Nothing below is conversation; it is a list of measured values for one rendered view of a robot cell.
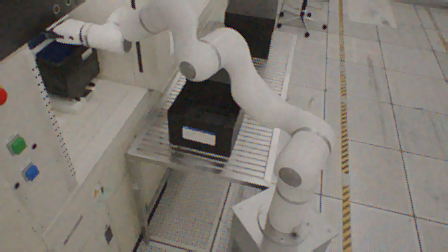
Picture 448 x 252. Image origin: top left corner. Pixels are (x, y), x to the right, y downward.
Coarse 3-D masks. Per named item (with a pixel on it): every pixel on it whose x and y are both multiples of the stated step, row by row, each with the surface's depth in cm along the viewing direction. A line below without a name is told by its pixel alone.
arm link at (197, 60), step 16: (160, 0) 92; (176, 0) 91; (144, 16) 97; (160, 16) 93; (176, 16) 91; (192, 16) 90; (176, 32) 91; (192, 32) 88; (176, 48) 91; (192, 48) 87; (208, 48) 89; (176, 64) 91; (192, 64) 87; (208, 64) 88; (192, 80) 91
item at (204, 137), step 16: (208, 80) 152; (176, 96) 141; (192, 96) 161; (208, 96) 158; (224, 96) 156; (176, 112) 145; (192, 112) 159; (208, 112) 160; (224, 112) 158; (240, 112) 140; (176, 128) 138; (192, 128) 135; (208, 128) 133; (224, 128) 131; (240, 128) 152; (176, 144) 144; (192, 144) 141; (208, 144) 139; (224, 144) 136
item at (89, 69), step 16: (64, 16) 124; (80, 48) 129; (48, 64) 122; (64, 64) 122; (80, 64) 132; (96, 64) 143; (48, 80) 128; (64, 80) 125; (80, 80) 135; (64, 96) 139
